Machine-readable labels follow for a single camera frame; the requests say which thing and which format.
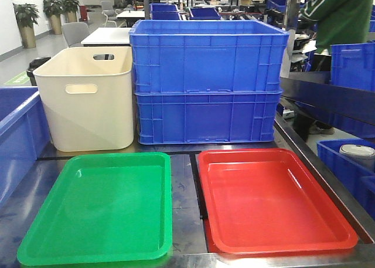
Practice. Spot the potted plant by wall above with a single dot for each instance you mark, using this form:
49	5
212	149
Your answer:
26	17

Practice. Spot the red plastic tray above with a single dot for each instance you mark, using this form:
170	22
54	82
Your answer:
265	201

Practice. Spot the lower stacked blue crate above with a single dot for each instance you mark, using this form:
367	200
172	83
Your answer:
185	118

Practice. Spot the person in green shirt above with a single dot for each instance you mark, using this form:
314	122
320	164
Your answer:
338	22

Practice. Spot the blue bin at left edge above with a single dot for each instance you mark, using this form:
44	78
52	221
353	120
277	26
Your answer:
24	135

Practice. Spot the green plastic tray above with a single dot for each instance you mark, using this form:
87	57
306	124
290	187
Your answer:
104	208

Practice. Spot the white cylindrical container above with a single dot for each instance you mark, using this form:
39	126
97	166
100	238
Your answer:
362	154

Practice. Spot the stacked blue crate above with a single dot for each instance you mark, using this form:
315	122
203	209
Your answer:
185	118
171	56

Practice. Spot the blue bin lower right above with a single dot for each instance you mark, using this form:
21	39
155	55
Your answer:
357	179

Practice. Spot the white table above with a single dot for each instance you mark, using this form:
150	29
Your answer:
108	37

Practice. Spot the blue crate right shelf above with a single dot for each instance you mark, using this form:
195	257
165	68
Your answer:
352	66

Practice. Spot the cream plastic storage basket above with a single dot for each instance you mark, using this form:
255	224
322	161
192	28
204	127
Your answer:
87	97

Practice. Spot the upper stacked blue crate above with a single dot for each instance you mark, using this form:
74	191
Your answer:
171	56

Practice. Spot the grey office chair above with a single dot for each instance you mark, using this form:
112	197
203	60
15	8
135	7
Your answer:
74	33

